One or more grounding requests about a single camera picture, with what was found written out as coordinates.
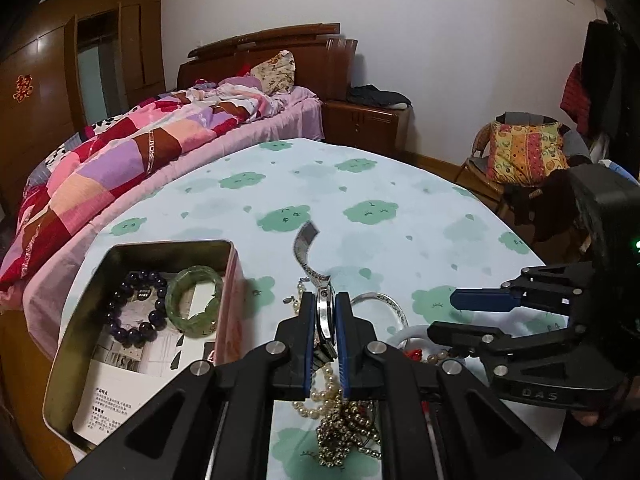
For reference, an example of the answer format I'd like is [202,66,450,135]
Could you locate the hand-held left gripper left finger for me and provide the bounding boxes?
[65,291,321,480]

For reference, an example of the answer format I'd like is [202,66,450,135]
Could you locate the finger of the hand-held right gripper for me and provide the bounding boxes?
[449,261,597,318]
[426,320,624,407]

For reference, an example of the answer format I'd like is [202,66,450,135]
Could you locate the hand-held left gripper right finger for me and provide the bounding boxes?
[334,291,583,480]

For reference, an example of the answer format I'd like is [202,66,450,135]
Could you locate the silver bangle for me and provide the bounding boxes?
[350,291,409,332]

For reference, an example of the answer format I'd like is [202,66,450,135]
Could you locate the silver wristwatch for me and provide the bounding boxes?
[293,222,342,362]

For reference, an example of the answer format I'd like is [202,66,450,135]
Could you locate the red woven bead bracelet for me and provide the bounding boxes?
[402,347,468,367]

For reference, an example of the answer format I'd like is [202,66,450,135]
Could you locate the metal tin box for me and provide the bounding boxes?
[42,239,247,453]

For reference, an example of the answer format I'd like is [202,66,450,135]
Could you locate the person's right hand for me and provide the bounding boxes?
[571,406,603,428]

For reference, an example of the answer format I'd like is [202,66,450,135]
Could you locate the white bangle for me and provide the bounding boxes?
[387,324,453,357]

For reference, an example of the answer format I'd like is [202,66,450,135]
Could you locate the dark cloth on chair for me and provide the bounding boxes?
[502,170,596,247]

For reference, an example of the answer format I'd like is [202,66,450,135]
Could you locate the colourful patterned cushion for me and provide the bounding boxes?
[486,121,570,185]

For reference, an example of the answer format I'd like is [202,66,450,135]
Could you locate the green jade bangle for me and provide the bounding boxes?
[165,266,224,337]

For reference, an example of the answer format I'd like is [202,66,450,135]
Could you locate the red hanging garment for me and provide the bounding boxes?
[560,62,587,122]

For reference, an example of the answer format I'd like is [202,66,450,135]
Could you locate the wicker chair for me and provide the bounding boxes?
[452,111,593,223]

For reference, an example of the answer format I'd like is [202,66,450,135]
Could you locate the black hanging coat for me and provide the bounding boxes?
[582,19,627,142]

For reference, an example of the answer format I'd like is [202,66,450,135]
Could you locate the printed paper leaflet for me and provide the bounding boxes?
[72,280,222,443]

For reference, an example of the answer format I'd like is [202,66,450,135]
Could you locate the wooden nightstand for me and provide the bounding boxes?
[320,99,412,155]

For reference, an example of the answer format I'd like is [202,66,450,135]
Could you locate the bed with pink sheet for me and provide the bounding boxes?
[0,94,326,361]

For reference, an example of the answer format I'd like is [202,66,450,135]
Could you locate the dark folded clothes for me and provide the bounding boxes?
[346,84,414,110]

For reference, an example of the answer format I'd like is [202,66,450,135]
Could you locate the patchwork quilt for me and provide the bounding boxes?
[0,79,282,292]

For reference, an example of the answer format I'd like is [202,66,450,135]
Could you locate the floral pillow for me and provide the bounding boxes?
[250,50,297,96]

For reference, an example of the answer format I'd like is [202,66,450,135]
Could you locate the wooden headboard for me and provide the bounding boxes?
[177,23,359,102]

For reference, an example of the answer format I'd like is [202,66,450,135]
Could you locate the wooden wardrobe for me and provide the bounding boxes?
[0,0,167,221]

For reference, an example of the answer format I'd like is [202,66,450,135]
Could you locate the thin silver chain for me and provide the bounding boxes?
[284,277,308,312]

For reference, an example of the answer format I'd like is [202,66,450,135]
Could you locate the pearl necklace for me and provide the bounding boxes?
[291,360,351,420]

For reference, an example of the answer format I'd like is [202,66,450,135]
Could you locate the bronze metal bead bracelet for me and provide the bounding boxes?
[316,395,384,464]

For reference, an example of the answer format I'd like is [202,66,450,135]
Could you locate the dark purple bead bracelet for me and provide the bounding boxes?
[104,271,170,345]

